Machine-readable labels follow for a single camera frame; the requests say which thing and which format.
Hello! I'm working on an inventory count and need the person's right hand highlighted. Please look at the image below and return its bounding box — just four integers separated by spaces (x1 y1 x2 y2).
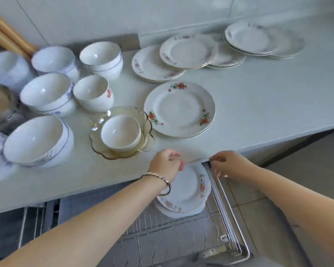
210 151 258 181

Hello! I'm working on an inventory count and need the person's left hand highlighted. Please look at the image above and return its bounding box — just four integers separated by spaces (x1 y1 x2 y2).
148 149 185 183

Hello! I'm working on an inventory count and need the white plate with pink flowers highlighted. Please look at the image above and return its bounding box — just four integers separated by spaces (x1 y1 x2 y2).
157 161 212 213

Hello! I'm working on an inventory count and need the person's left forearm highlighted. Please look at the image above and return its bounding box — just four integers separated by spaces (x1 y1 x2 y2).
0 173 170 267

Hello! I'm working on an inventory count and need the person's right forearm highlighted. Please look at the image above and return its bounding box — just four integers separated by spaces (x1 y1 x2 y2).
249 167 334 267

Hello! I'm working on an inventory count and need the white plate with red flowers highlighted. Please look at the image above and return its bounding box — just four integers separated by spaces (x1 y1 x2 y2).
153 114 216 139
144 81 215 137

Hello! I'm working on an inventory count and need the amber glass scalloped bowl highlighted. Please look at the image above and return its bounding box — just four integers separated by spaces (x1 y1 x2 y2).
89 106 155 160

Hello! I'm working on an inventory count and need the small plain white bowl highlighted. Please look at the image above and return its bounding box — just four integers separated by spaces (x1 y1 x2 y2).
101 114 142 152

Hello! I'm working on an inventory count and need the white plate with purple flowers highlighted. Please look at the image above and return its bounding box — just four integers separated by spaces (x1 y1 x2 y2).
159 34 219 70
136 70 185 83
132 44 186 81
205 42 247 69

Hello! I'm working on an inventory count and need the white bowl with grey band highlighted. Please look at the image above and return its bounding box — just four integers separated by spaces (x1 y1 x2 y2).
79 41 123 73
92 64 123 81

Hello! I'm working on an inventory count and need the white bowl with red print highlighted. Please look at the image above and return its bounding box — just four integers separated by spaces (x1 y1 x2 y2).
73 75 114 113

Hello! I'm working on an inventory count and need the white plate with grey flowers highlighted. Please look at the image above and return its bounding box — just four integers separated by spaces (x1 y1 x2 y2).
267 27 306 59
225 21 279 55
225 33 274 57

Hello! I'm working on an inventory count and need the white bowl with blue flower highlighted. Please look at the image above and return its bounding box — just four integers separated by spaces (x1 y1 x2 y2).
31 97 77 118
19 72 74 112

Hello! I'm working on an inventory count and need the white bowl with blue pattern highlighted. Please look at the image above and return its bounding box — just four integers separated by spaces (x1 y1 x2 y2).
65 66 81 83
31 46 79 76

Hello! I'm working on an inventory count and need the large white bowl blue line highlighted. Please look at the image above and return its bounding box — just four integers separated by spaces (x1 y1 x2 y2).
3 115 74 169

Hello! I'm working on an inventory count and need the shiny metal pot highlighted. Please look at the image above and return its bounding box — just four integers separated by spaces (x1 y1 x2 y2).
0 82 27 135

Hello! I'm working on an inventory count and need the bluish white bowl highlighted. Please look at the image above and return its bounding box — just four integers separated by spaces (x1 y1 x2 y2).
0 51 35 92

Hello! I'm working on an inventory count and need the wooden rolling pin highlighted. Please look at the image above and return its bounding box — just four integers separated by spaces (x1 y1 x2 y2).
0 20 32 60
0 6 40 54

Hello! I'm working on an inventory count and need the silver bracelet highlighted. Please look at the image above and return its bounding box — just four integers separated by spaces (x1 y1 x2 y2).
140 172 172 197

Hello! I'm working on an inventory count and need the metal wire dish rack drawer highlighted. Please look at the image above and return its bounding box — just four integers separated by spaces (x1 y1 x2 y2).
17 161 253 267

